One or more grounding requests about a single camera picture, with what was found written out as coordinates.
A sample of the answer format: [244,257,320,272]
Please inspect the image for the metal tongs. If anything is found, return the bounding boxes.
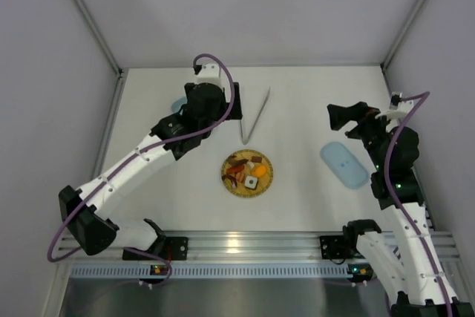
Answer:
[239,85,272,145]

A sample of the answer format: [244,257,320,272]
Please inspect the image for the rice sushi roll piece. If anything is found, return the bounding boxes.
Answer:
[244,175,258,190]

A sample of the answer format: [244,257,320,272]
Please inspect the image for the orange fish-shaped food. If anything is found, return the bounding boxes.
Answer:
[252,165,267,178]

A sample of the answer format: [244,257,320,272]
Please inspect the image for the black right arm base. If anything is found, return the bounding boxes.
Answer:
[319,235,361,261]

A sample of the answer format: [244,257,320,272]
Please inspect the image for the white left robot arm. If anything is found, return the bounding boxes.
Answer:
[59,82,243,260]

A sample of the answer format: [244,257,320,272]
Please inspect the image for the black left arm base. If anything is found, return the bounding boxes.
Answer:
[122,236,189,261]

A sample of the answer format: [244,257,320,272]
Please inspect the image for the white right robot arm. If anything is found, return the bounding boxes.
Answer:
[327,94,474,316]

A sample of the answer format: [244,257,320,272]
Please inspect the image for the light blue lunch box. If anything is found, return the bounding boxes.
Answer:
[171,97,187,113]

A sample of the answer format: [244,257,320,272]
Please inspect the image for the light blue lunch box lid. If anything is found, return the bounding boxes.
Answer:
[320,142,370,189]

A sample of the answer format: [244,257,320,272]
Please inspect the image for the dark grilled fish food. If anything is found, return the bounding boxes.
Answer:
[227,155,249,166]

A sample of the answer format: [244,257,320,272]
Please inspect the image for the red bacon strip food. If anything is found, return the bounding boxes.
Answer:
[222,171,246,183]

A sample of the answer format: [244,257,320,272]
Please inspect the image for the round bamboo plate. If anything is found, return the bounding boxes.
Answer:
[220,149,274,198]

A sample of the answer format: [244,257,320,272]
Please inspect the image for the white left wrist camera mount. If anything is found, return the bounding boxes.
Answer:
[194,63,223,88]

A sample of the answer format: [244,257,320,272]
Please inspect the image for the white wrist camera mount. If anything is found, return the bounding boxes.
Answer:
[375,92,414,122]
[194,63,223,88]

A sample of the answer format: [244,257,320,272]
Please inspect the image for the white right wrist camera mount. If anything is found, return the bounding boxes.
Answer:
[375,92,414,122]

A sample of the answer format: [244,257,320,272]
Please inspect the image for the slotted grey cable duct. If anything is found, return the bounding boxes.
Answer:
[70,263,357,279]

